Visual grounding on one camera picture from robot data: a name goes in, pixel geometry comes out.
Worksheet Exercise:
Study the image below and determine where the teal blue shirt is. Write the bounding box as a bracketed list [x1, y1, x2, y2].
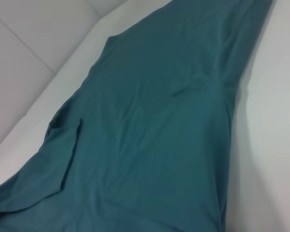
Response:
[0, 0, 275, 232]

